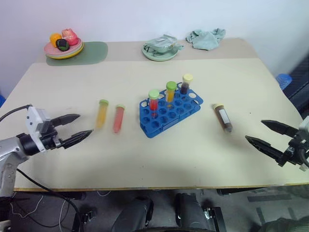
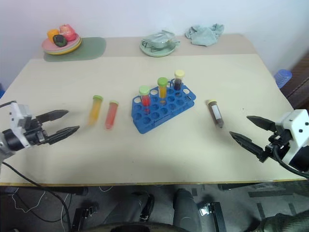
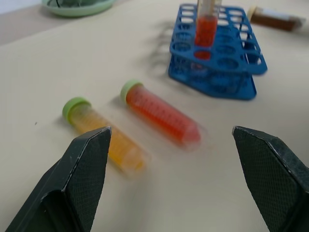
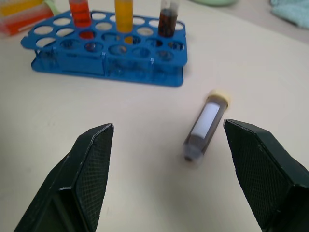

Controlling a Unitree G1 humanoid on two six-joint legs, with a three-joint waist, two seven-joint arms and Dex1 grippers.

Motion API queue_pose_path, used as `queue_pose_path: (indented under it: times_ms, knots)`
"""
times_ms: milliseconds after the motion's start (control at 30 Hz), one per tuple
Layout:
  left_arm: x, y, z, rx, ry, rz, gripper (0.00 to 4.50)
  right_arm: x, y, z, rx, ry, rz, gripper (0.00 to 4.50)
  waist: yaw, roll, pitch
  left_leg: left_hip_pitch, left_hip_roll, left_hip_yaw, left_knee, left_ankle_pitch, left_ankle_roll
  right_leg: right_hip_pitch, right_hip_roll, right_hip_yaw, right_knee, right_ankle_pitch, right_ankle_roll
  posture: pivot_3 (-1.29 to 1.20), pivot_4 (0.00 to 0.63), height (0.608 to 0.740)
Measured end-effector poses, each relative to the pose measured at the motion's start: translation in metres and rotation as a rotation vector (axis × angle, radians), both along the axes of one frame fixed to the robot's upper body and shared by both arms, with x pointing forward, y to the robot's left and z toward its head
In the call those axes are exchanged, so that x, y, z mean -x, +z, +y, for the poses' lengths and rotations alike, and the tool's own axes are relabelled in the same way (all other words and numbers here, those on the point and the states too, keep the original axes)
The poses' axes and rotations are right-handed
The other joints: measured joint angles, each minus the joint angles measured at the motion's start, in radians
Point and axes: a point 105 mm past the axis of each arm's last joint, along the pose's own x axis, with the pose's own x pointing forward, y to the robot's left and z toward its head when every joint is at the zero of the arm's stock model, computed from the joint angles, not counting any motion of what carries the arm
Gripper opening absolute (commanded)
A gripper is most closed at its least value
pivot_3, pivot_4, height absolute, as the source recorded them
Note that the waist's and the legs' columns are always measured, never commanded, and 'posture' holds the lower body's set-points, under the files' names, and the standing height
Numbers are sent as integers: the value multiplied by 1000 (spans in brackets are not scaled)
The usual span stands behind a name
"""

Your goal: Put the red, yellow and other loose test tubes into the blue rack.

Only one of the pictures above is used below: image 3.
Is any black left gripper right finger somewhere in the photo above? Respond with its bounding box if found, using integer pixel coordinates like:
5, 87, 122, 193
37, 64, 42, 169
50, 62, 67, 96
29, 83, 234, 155
232, 125, 309, 232

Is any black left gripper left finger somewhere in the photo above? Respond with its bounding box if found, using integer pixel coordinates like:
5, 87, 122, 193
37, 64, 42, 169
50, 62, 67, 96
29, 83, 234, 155
5, 126, 112, 232

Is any yellow liquid tube green cap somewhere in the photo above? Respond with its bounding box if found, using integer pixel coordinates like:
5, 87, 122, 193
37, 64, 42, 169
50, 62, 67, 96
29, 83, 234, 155
62, 97, 152, 179

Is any blue test tube rack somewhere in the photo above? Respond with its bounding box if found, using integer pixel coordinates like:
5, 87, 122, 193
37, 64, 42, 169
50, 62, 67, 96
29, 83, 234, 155
168, 3, 268, 101

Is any brown liquid tube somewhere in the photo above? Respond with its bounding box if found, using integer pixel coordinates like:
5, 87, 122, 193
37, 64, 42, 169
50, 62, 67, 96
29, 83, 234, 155
248, 5, 307, 31

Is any green plastic plate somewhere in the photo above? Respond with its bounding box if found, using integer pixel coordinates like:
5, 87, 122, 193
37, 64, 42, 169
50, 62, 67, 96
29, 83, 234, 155
41, 0, 117, 17

